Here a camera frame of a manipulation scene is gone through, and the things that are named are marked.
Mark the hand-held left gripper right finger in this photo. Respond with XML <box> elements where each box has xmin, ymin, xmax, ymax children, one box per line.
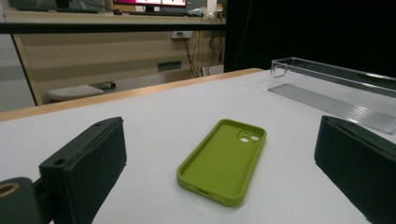
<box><xmin>313</xmin><ymin>115</ymin><xmax>396</xmax><ymax>224</ymax></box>

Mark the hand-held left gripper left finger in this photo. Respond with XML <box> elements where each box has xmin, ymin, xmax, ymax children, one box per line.
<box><xmin>38</xmin><ymin>116</ymin><xmax>128</xmax><ymax>224</ymax></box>

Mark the clear plastic tray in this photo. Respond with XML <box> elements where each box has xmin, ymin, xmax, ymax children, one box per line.
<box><xmin>267</xmin><ymin>56</ymin><xmax>396</xmax><ymax>135</ymax></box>

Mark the green phone case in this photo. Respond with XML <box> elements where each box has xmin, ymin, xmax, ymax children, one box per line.
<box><xmin>177</xmin><ymin>119</ymin><xmax>268</xmax><ymax>208</ymax></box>

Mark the white table mat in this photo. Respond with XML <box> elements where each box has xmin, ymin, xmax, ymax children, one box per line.
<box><xmin>0</xmin><ymin>69</ymin><xmax>396</xmax><ymax>224</ymax></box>

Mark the wooden desk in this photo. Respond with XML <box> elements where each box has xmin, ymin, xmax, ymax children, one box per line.
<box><xmin>3</xmin><ymin>8</ymin><xmax>227</xmax><ymax>106</ymax></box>

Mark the grey desk label plate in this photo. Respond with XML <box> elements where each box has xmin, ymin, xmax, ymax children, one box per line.
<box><xmin>157</xmin><ymin>60</ymin><xmax>182</xmax><ymax>72</ymax></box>

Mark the black curtain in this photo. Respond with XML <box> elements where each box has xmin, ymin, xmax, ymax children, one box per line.
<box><xmin>223</xmin><ymin>0</ymin><xmax>396</xmax><ymax>78</ymax></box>

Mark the white power strip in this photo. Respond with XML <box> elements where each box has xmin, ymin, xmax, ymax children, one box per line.
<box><xmin>171</xmin><ymin>30</ymin><xmax>194</xmax><ymax>40</ymax></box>

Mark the black keyboard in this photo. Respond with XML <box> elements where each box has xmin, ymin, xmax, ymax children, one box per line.
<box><xmin>127</xmin><ymin>10</ymin><xmax>188</xmax><ymax>18</ymax></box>

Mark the computer monitor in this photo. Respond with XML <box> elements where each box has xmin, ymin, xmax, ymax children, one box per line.
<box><xmin>112</xmin><ymin>0</ymin><xmax>188</xmax><ymax>13</ymax></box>

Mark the black frame bar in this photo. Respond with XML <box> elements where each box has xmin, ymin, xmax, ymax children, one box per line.
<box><xmin>0</xmin><ymin>22</ymin><xmax>228</xmax><ymax>35</ymax></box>

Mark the bundle of hanging cables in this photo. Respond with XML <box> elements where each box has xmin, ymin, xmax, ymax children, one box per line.
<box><xmin>177</xmin><ymin>32</ymin><xmax>224</xmax><ymax>78</ymax></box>

